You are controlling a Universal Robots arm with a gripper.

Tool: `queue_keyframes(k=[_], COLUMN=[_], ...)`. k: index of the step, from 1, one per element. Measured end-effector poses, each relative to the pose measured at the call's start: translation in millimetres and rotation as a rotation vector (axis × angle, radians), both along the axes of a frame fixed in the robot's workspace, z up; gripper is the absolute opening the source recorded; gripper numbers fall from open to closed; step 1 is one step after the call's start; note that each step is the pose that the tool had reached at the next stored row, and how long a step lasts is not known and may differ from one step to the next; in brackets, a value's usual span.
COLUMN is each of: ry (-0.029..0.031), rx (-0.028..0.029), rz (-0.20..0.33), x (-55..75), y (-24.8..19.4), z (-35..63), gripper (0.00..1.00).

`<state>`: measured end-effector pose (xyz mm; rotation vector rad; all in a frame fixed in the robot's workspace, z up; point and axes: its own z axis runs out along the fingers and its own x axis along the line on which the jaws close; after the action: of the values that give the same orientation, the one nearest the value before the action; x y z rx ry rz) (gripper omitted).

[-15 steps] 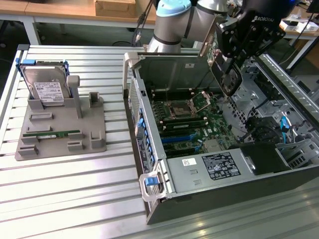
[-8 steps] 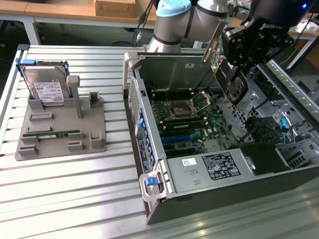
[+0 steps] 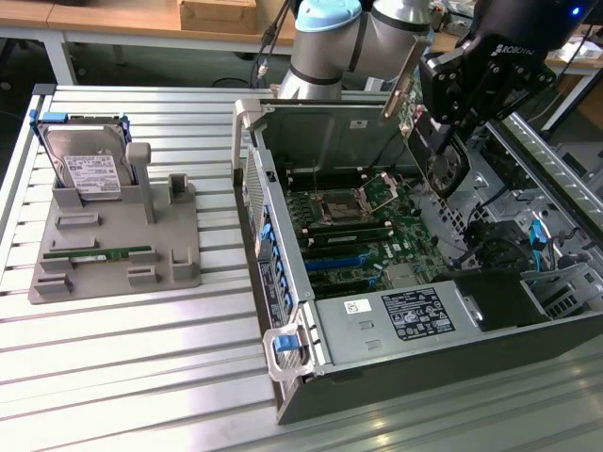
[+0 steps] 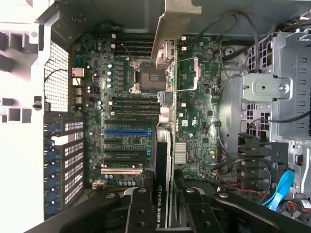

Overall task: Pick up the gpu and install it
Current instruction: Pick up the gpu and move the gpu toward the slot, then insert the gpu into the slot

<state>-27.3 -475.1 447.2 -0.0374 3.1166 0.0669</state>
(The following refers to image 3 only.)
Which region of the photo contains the metal socket cover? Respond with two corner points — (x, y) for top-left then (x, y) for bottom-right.
(359, 171), (402, 214)

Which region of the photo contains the black hanging cable with plug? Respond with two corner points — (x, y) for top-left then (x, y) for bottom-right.
(255, 0), (292, 90)

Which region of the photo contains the blue wire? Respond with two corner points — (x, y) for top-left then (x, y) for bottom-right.
(528, 219), (548, 273)

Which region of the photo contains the clear handle with blue latch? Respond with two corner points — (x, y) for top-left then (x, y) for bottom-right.
(262, 323), (316, 380)

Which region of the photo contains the green RAM stick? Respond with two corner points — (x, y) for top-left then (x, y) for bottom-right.
(42, 246), (153, 263)

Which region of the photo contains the open black PC case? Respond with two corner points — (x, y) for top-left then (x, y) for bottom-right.
(233, 96), (603, 425)

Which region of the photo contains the CPU socket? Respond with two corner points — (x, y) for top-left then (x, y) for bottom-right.
(319, 190), (373, 225)

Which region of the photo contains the cluttered wooden desk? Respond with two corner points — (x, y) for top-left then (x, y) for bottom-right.
(429, 0), (603, 91)

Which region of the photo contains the long wooden desk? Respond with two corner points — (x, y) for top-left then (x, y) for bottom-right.
(0, 0), (297, 87)

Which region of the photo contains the black RAM slot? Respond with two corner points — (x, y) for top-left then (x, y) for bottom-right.
(285, 167), (365, 181)
(287, 178), (367, 192)

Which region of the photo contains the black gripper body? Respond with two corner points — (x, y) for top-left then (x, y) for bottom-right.
(464, 0), (591, 68)

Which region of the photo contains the silver hard disk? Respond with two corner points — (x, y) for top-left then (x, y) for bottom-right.
(41, 120), (131, 202)

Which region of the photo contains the brown cardboard box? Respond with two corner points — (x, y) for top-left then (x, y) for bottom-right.
(177, 0), (258, 35)

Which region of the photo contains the grey power supply unit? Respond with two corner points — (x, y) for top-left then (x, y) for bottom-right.
(314, 282), (484, 367)

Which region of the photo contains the grey parts rack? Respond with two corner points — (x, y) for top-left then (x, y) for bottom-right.
(26, 140), (204, 306)

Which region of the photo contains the blue expansion slot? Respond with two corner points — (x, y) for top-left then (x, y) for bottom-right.
(304, 253), (374, 274)

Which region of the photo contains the black RAM stick white label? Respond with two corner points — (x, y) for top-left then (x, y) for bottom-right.
(308, 229), (393, 247)

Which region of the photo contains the blue disk caddy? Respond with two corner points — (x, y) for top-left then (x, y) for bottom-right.
(27, 110), (134, 189)

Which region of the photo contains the green motherboard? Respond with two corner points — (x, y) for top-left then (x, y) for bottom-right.
(282, 164), (448, 302)

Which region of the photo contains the black expansion slot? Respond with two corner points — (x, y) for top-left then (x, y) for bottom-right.
(310, 277), (379, 299)

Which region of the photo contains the black camera cable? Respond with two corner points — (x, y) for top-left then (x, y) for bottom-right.
(348, 11), (369, 74)

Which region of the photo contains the graphics card with metal bracket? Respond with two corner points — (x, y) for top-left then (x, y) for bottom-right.
(380, 35), (473, 200)

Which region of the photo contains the grey case handle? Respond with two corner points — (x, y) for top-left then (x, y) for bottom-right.
(233, 98), (275, 171)

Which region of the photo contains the metal disk bay cage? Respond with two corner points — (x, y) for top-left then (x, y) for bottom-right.
(420, 121), (520, 237)

